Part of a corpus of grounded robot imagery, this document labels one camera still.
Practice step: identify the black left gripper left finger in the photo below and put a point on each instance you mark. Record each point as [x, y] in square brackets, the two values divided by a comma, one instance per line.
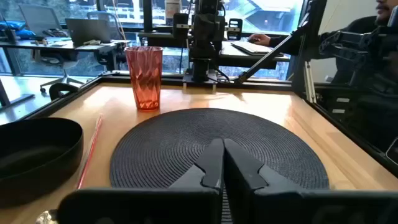
[211, 168]

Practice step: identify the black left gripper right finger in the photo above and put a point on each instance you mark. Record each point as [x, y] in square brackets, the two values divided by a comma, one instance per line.
[239, 174]

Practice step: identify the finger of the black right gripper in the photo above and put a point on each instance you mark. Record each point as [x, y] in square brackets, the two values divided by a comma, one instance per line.
[180, 28]
[235, 31]

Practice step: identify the red plastic straw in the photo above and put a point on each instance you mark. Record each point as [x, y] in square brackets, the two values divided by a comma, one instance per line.
[90, 149]

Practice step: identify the black bowl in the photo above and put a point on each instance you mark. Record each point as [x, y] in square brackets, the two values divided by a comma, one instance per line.
[37, 155]

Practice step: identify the white plastic jar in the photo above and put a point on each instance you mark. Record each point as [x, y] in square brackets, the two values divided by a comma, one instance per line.
[172, 11]

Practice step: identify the white keyboard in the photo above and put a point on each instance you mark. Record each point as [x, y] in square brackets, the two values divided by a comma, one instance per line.
[252, 48]

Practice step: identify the person's hand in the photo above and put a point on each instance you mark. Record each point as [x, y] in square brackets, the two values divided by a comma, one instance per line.
[259, 39]

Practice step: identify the dark grey desk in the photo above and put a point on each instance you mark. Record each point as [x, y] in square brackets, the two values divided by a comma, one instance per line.
[248, 59]

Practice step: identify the black round woven placemat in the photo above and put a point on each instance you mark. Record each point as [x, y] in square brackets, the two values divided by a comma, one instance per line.
[186, 137]

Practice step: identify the orange faceted plastic tumbler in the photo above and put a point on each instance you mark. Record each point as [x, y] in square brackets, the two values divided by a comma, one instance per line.
[144, 77]

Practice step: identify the dark office chair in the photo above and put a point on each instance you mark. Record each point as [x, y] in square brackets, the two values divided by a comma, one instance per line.
[102, 17]

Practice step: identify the grey laptop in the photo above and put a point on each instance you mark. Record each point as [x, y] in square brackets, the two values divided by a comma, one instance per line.
[88, 31]

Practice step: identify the black office desk with laptop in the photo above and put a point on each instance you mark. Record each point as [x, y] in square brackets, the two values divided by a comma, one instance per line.
[62, 46]

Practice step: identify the black mechanical fixture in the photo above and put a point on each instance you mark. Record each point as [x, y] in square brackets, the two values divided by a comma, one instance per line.
[357, 43]

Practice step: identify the black cabinet with white labels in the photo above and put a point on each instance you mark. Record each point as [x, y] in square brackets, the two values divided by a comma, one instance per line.
[357, 118]

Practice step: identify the person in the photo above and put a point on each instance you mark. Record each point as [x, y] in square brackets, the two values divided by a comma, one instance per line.
[367, 23]

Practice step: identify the grey mesh office chair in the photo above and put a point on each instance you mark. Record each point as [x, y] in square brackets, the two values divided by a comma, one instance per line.
[40, 18]

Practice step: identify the blue bag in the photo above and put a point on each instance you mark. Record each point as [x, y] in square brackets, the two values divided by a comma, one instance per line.
[17, 31]

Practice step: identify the black vertical desk post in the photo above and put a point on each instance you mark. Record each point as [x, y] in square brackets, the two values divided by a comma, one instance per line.
[147, 15]

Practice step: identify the black aluminium table frame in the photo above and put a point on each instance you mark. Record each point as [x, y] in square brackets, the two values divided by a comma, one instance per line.
[264, 83]

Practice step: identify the silver aluminium bracket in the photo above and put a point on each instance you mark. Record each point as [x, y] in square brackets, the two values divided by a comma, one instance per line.
[310, 84]

